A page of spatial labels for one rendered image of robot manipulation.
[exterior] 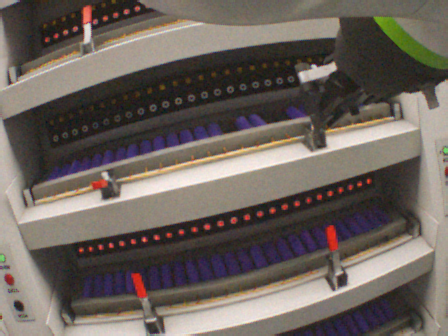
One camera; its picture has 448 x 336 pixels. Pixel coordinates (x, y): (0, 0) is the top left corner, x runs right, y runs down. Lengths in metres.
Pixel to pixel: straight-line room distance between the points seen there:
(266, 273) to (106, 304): 0.24
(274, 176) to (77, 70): 0.29
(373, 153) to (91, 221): 0.38
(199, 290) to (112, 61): 0.33
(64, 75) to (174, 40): 0.16
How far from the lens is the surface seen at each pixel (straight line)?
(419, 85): 0.27
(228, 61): 0.73
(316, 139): 0.57
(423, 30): 0.21
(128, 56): 0.54
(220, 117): 0.67
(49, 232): 0.56
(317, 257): 0.61
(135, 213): 0.52
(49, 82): 0.56
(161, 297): 0.60
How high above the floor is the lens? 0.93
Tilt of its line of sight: 1 degrees down
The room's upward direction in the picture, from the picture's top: 13 degrees counter-clockwise
